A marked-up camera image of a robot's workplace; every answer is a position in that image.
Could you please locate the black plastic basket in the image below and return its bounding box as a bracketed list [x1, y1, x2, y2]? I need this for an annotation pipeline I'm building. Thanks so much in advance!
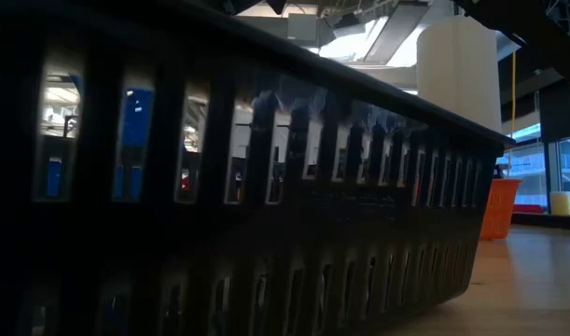
[0, 0, 517, 336]

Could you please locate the orange plastic basket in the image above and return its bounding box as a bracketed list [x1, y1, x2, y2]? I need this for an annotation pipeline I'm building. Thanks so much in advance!
[479, 177, 523, 241]

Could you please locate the white shade table lamp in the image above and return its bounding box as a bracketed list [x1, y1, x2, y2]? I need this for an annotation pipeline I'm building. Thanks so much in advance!
[415, 14, 504, 134]

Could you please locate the red flat object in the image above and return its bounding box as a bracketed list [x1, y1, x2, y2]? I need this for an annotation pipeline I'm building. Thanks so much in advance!
[512, 203, 548, 215]

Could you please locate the pale yellow roll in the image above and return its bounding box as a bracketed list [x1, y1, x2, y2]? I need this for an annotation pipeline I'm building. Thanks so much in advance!
[549, 190, 570, 217]

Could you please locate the yellow hanging cable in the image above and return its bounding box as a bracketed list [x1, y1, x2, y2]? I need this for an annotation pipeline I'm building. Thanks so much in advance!
[507, 46, 520, 179]

